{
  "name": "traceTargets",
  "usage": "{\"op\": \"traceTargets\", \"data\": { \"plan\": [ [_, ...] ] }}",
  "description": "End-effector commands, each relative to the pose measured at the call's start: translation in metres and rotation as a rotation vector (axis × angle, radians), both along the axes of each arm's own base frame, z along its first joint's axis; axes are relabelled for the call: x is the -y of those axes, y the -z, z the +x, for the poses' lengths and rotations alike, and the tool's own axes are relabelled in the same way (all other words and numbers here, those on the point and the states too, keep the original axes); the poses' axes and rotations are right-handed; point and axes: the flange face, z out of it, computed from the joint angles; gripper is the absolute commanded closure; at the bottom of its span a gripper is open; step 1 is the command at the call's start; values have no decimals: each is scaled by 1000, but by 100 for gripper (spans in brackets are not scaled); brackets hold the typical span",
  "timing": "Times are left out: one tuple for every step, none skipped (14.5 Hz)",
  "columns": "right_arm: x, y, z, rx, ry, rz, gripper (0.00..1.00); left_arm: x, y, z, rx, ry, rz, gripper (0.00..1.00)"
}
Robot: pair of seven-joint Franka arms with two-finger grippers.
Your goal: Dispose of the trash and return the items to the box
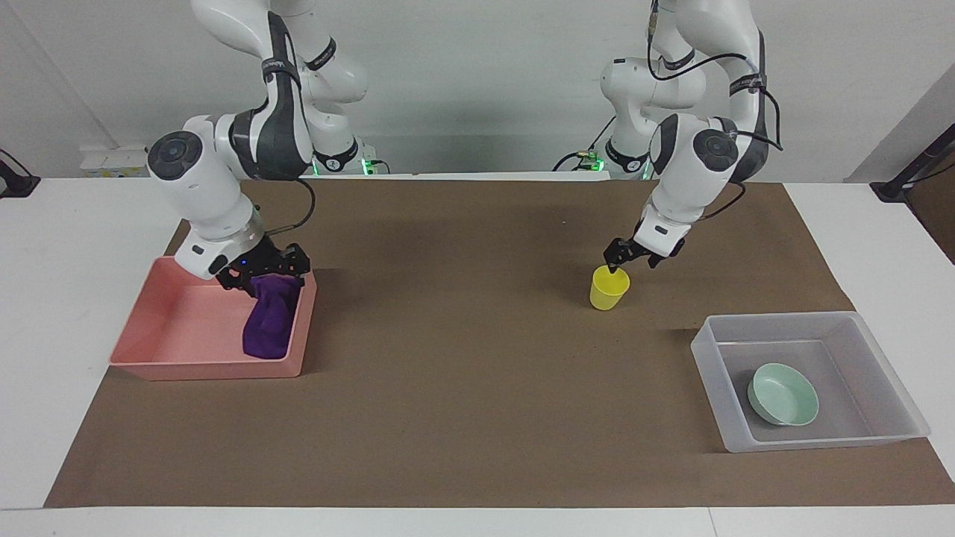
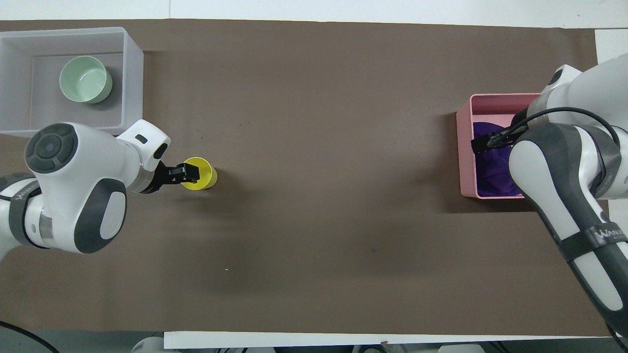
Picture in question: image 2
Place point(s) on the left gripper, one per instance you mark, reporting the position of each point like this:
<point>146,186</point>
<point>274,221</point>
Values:
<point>162,177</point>

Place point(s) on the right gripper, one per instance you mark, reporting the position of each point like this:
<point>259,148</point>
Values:
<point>519,122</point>

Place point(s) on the yellow cup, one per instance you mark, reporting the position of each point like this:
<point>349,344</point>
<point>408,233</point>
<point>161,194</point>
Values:
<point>206,171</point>

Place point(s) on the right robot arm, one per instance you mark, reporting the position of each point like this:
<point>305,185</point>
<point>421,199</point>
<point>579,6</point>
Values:
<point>539,166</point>

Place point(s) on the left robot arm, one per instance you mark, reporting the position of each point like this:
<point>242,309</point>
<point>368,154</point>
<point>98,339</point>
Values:
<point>73,162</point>

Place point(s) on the pink plastic box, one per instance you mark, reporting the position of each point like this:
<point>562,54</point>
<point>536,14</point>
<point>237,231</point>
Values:
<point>466,147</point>

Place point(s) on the translucent white plastic box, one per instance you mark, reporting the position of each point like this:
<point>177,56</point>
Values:
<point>19,98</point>

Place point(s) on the purple cloth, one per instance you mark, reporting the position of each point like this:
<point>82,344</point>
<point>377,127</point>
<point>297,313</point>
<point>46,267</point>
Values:
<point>493,169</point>

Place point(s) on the light green bowl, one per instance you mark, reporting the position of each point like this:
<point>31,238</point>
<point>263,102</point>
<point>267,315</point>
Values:
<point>83,81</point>

